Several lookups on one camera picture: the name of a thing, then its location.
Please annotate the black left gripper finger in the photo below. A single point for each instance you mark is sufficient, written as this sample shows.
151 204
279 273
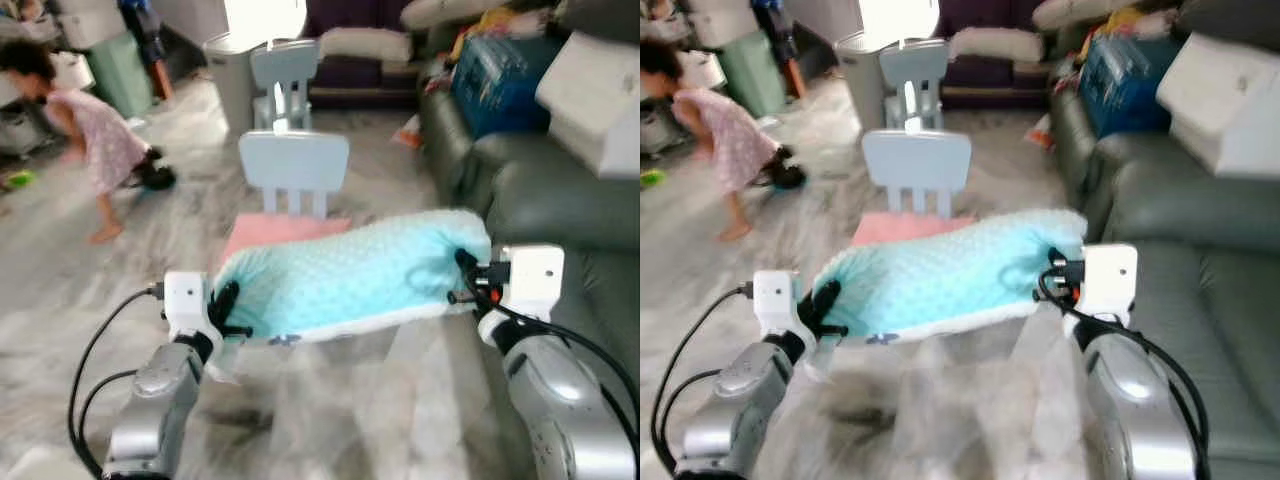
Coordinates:
828 300
833 330
230 300
238 330

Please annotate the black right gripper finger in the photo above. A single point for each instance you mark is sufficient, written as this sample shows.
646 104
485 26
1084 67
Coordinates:
467 263
462 296
1050 294
1056 259

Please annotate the teal dotted minky pillow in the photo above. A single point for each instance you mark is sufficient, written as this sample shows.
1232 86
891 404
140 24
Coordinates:
350 275
950 275

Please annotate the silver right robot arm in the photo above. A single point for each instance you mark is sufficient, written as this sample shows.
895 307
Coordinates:
1135 400
560 400

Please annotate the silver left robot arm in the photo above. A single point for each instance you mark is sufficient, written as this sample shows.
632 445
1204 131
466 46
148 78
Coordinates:
160 400
740 400

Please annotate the grey-green leather sofa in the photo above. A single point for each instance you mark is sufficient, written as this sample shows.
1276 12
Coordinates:
450 150
560 200
1075 160
1200 260

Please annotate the dark purple sofa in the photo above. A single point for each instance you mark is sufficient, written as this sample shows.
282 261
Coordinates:
985 80
350 80

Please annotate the white pillow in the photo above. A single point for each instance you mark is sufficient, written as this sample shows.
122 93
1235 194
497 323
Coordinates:
995 45
365 45

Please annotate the orange floor object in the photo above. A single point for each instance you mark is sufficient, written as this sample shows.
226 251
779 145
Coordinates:
408 132
1040 132

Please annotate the black floor object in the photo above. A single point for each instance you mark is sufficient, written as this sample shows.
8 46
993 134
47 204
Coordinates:
790 177
158 178

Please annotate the light blue kids chair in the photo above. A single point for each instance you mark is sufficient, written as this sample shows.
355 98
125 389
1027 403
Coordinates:
295 160
915 160
915 65
285 65

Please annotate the blue plastic crate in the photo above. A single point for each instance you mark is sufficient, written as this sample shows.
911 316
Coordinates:
495 85
1120 85

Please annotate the child in pink dress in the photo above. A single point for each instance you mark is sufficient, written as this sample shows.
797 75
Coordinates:
95 140
735 140

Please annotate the green toy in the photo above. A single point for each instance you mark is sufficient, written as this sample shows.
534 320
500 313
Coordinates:
22 180
652 178

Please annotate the grey plastic bin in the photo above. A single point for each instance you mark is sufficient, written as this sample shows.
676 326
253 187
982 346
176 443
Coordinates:
232 80
860 75

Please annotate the yellow fabric pile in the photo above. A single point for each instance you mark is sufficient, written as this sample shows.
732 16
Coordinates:
1120 22
490 22

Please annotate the green storage cabinet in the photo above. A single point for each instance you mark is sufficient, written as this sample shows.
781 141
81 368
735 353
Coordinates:
750 70
120 75

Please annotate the white storage box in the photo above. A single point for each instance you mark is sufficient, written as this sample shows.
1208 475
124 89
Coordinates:
720 20
90 20

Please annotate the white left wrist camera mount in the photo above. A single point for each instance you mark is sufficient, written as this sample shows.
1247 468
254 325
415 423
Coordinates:
775 300
185 300

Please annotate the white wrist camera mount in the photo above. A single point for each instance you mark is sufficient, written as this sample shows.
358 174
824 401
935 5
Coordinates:
185 300
535 275
1110 275
775 300

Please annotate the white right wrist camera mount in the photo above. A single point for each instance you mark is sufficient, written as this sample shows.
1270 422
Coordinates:
535 275
1110 275

